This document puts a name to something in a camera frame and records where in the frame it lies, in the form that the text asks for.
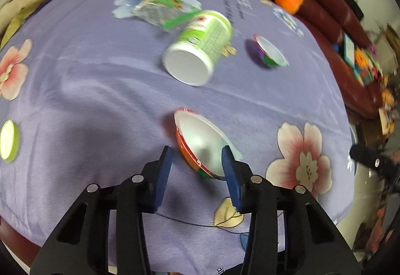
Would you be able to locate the colourful picture book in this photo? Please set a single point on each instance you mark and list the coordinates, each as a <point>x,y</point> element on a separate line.
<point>367,67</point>

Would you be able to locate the dark red leather sofa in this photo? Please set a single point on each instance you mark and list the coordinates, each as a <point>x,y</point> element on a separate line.
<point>331,18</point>

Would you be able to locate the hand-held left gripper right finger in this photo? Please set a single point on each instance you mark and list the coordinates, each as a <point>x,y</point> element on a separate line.
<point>231,175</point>

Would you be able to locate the clear plastic wrapper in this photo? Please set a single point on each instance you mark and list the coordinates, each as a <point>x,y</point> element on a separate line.
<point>156,13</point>

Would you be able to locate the light green lid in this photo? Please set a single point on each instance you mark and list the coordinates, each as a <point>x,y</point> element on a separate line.
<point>8,140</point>

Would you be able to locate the small blue toy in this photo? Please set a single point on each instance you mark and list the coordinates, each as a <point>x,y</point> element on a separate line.
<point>335,47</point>

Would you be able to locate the purple yogurt cup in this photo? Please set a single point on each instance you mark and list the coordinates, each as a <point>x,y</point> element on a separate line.
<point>272,51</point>

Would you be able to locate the white and green paper cup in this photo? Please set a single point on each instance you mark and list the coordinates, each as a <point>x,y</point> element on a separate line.
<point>206,34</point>

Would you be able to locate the yellow picture book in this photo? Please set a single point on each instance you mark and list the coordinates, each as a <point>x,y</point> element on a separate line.
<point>386,120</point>

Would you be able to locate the purple floral tablecloth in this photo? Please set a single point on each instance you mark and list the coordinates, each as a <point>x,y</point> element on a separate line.
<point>93,74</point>

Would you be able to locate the teal book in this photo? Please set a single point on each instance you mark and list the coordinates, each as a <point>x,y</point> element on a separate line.
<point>348,49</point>

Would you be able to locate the orange yogurt cup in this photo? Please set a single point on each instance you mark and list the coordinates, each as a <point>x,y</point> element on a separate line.
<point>200,137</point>

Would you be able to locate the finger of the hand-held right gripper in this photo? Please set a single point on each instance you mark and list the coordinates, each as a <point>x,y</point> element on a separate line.
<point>368,159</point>

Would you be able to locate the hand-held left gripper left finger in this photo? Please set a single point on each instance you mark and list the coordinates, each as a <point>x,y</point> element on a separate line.
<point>162,175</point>

